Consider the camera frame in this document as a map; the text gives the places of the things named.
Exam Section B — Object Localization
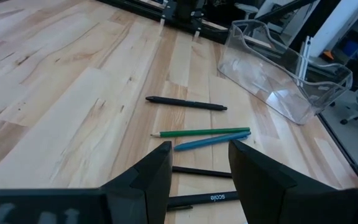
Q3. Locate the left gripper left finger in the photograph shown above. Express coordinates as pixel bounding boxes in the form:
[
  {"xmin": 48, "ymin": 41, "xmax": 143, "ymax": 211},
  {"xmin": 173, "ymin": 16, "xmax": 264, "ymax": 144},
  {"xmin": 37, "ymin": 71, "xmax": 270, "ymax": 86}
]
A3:
[{"xmin": 99, "ymin": 141, "xmax": 173, "ymax": 224}]

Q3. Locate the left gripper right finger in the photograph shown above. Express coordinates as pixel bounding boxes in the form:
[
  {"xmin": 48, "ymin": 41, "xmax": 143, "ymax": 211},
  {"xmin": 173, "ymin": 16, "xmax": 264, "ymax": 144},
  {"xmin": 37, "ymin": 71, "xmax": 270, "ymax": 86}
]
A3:
[{"xmin": 227, "ymin": 139, "xmax": 338, "ymax": 224}]

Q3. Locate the black pen with scale print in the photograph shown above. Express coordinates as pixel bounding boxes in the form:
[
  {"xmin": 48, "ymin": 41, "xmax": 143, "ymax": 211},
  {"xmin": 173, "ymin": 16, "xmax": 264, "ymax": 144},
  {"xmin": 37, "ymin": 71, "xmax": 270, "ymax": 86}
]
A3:
[{"xmin": 166, "ymin": 190, "xmax": 240, "ymax": 213}]

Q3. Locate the black pencil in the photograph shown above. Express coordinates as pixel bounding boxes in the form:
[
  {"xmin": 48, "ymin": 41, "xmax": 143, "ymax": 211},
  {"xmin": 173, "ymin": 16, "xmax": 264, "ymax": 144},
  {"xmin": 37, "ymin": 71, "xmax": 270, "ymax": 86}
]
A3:
[{"xmin": 172, "ymin": 166, "xmax": 233, "ymax": 179}]

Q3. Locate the blue pen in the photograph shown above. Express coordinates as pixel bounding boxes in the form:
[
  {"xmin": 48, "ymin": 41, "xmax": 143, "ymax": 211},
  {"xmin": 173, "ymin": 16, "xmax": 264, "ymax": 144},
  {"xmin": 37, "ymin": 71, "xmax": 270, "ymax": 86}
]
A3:
[{"xmin": 173, "ymin": 131, "xmax": 252, "ymax": 152}]

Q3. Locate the green pencil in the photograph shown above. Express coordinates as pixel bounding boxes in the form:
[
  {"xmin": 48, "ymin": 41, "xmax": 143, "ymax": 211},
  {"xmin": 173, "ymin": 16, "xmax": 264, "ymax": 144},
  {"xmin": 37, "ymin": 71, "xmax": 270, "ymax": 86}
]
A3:
[{"xmin": 150, "ymin": 126, "xmax": 251, "ymax": 139}]

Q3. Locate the clear plastic bin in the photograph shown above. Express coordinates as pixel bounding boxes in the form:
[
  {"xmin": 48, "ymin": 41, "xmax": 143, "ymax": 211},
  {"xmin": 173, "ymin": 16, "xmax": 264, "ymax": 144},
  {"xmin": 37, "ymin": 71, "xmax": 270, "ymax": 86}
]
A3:
[{"xmin": 217, "ymin": 19, "xmax": 353, "ymax": 125}]

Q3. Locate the white aluminium profile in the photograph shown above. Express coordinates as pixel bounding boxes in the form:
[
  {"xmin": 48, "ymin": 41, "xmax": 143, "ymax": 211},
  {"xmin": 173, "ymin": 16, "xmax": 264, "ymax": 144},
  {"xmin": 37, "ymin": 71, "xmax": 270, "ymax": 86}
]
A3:
[{"xmin": 297, "ymin": 35, "xmax": 311, "ymax": 82}]

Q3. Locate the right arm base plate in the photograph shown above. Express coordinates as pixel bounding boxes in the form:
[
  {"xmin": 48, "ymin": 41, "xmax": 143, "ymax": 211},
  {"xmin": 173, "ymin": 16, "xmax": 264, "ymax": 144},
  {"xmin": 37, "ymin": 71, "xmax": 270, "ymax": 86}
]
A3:
[{"xmin": 159, "ymin": 0, "xmax": 205, "ymax": 41}]

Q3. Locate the white slanted post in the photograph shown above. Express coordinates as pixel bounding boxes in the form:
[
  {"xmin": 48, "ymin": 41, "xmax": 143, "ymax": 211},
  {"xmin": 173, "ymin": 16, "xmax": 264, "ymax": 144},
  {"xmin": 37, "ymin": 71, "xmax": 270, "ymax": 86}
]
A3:
[{"xmin": 308, "ymin": 0, "xmax": 358, "ymax": 58}]

